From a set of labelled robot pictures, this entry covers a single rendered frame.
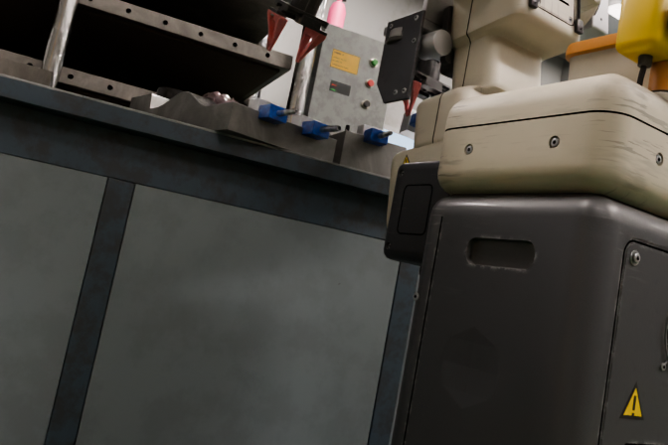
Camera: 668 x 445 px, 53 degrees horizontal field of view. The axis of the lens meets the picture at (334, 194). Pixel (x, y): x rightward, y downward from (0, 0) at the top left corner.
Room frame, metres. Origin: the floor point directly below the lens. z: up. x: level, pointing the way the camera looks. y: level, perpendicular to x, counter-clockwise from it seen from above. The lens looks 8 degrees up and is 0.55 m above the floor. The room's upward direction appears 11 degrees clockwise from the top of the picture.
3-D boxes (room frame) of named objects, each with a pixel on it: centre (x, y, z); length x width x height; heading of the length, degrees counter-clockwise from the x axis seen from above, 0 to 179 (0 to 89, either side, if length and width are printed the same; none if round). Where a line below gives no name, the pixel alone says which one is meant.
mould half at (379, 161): (1.72, -0.03, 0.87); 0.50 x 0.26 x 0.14; 22
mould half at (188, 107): (1.51, 0.27, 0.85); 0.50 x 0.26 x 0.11; 39
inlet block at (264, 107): (1.27, 0.14, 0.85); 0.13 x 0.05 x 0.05; 39
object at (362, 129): (1.45, -0.07, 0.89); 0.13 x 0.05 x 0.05; 21
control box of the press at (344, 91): (2.45, 0.03, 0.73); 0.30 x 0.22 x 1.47; 112
